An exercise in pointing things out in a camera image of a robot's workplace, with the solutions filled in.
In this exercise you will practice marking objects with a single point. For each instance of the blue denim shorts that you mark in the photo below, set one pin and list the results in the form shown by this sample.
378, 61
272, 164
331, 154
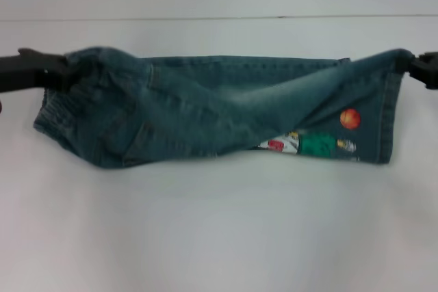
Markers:
205, 110

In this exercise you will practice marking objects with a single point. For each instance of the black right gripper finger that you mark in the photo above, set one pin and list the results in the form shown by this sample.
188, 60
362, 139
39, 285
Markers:
424, 75
427, 57

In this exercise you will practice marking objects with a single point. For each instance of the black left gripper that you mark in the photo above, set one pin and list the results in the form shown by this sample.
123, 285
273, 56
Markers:
20, 73

